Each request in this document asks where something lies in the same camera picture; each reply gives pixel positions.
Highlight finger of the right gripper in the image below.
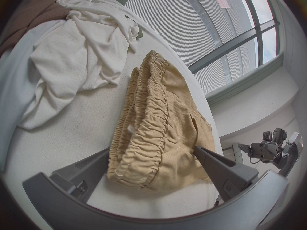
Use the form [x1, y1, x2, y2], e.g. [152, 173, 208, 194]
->
[237, 142, 251, 154]

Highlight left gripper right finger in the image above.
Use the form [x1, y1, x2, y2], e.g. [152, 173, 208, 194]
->
[193, 146, 259, 202]

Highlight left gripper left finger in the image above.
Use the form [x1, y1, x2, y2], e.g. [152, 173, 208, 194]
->
[51, 148, 111, 199]

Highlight tan shorts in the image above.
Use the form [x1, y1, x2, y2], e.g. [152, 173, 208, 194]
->
[107, 49, 215, 192]

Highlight bed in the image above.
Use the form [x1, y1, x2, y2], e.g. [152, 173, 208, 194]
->
[0, 0, 224, 213]

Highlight pale blue garment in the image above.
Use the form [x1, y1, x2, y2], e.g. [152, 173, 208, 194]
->
[0, 19, 72, 171]

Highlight cream garment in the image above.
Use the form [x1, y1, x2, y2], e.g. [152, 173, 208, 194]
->
[18, 0, 141, 130]

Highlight window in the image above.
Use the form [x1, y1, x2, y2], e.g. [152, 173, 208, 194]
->
[123, 0, 283, 96]

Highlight brown garment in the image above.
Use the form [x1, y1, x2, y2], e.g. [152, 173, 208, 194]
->
[0, 0, 70, 57]

